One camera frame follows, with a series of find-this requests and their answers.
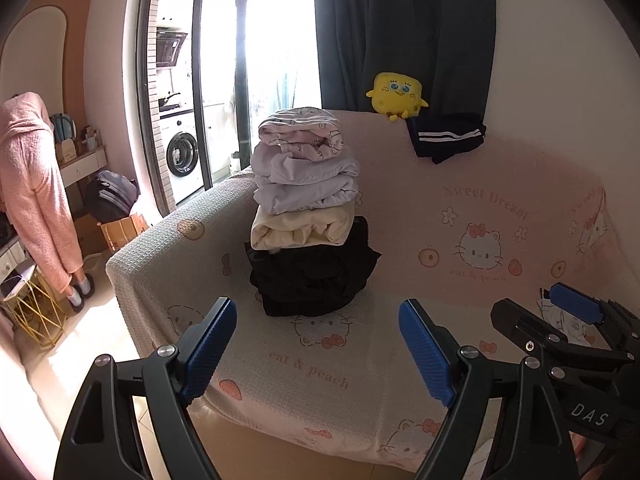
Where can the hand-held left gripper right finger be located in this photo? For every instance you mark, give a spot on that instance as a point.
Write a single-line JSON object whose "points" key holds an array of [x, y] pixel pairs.
{"points": [[425, 355]]}

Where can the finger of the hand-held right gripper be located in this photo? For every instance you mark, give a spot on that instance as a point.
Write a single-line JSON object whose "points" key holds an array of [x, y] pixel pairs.
{"points": [[575, 302], [520, 322]]}

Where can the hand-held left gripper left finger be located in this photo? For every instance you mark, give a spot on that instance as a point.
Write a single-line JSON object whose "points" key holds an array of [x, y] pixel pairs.
{"points": [[210, 350]]}

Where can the pink bear print pajama pants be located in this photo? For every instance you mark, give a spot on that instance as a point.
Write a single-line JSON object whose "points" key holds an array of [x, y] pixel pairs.
{"points": [[300, 140]]}

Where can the white blue print pajama garment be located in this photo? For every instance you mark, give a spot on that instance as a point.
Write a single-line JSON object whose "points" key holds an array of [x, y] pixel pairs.
{"points": [[570, 327]]}

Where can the pink and cream printed blanket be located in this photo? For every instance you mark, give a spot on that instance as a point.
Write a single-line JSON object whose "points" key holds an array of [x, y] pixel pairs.
{"points": [[410, 210]]}

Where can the cream folded garment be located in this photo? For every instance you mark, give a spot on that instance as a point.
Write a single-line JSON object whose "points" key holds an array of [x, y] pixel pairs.
{"points": [[295, 227]]}

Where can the lavender folded garment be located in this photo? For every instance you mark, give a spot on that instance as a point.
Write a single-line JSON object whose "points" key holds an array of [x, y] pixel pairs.
{"points": [[300, 195], [300, 167]]}

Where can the dark grey backpack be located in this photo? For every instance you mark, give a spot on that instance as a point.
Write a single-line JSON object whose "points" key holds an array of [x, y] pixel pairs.
{"points": [[112, 195]]}

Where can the white washing machine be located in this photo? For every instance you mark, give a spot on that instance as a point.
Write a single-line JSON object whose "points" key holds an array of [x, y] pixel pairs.
{"points": [[182, 152]]}

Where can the navy white striped garment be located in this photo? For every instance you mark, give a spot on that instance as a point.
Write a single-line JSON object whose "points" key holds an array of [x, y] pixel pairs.
{"points": [[445, 137]]}

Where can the white dresser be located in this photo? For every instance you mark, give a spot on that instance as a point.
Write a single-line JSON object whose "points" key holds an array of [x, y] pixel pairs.
{"points": [[82, 162]]}

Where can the yellow plush toy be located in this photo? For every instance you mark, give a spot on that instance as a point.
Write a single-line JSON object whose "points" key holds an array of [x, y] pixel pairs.
{"points": [[397, 92]]}

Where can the window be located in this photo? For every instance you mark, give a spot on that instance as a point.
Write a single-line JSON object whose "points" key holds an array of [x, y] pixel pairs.
{"points": [[220, 60]]}

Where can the black range hood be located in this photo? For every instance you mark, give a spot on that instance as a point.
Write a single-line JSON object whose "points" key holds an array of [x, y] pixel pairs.
{"points": [[170, 47]]}

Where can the dark grey cloth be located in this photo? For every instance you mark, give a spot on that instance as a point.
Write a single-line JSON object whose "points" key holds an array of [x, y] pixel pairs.
{"points": [[400, 25]]}

